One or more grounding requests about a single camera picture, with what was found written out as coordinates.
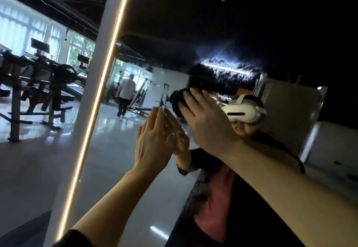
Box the person's right hand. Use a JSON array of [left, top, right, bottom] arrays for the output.
[[179, 87, 242, 156]]

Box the person's left hand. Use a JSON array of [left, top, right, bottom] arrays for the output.
[[134, 107, 180, 176]]

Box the dark brown cleaning cloth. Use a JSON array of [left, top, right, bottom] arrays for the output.
[[169, 87, 194, 119]]

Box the large wall mirror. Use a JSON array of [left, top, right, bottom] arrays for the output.
[[44, 0, 358, 247]]

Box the person's right forearm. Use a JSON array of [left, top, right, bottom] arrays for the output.
[[219, 138, 358, 247]]

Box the person's left forearm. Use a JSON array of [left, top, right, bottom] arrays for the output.
[[72, 166, 158, 247]]

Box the black gym weight machine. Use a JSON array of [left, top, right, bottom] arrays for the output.
[[0, 42, 80, 143]]

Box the large bright gym window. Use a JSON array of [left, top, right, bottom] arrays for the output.
[[0, 0, 97, 68]]

